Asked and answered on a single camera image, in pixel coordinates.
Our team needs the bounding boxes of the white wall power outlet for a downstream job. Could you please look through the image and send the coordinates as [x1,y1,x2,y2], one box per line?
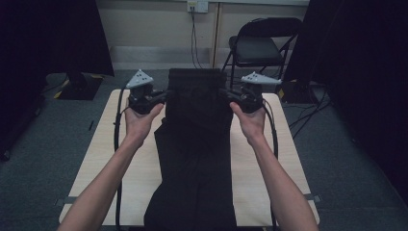
[187,0,210,14]

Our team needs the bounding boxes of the black curtain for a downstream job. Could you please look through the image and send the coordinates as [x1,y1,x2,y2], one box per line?
[283,0,408,206]
[0,0,115,162]

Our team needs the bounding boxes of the black drawstring pants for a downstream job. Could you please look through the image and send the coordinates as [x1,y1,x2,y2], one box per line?
[142,67,239,231]

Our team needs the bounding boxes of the black wall outlet cables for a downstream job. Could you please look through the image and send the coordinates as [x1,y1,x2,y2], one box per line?
[190,7,285,87]

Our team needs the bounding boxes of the person's right hand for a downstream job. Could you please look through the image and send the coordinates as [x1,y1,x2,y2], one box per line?
[228,101,268,146]

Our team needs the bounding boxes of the grey tape strip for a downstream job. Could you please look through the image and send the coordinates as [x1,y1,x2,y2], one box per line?
[303,192,323,204]
[53,195,80,207]

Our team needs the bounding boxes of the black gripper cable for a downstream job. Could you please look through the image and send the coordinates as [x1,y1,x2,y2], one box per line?
[260,97,280,231]
[113,86,133,231]

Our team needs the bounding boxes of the black folding chair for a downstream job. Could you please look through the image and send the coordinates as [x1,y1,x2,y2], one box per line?
[220,16,304,94]

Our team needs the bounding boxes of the black floor cables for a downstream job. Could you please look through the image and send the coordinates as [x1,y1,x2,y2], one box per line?
[282,84,333,141]

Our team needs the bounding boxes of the person's left hand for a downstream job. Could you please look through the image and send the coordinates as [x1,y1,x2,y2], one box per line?
[122,101,166,147]

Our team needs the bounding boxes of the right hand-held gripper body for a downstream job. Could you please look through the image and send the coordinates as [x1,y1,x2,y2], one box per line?
[238,70,283,115]

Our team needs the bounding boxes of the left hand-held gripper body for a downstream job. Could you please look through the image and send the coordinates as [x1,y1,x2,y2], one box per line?
[125,68,162,116]

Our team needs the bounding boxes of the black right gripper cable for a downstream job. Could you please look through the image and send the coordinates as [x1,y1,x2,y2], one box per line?
[260,97,280,231]

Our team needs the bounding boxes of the light vertical wall trim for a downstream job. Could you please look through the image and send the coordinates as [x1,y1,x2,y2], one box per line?
[209,2,223,69]

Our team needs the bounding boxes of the black stand base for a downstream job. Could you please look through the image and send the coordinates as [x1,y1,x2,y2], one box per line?
[53,71,106,101]
[276,79,319,105]

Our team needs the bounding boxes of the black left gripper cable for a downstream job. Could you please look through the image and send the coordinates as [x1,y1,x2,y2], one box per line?
[113,86,133,231]

